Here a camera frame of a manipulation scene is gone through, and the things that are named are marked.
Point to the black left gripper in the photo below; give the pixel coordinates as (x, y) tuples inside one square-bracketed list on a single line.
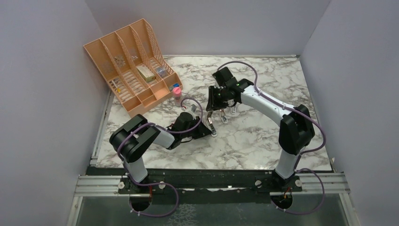
[(202, 131)]

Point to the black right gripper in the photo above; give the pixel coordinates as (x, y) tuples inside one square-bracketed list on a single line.
[(212, 104)]

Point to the long white stapler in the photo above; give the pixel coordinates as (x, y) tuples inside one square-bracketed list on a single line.
[(210, 124)]

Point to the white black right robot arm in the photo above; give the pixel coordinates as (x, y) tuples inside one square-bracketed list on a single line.
[(295, 126)]

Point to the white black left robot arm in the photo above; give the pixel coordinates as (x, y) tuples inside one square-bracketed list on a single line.
[(132, 140)]

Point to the pink cap glue bottle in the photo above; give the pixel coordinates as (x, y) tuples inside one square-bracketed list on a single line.
[(177, 95)]

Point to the clear bag of clips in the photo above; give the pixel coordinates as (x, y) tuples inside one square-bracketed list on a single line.
[(161, 71)]

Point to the yellow green box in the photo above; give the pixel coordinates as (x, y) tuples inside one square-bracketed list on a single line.
[(145, 73)]

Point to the peach plastic desk organizer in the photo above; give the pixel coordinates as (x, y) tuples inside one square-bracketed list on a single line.
[(116, 56)]

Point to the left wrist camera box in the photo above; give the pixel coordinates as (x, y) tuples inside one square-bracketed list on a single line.
[(190, 109)]

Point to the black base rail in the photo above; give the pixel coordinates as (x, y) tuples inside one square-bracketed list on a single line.
[(165, 186)]

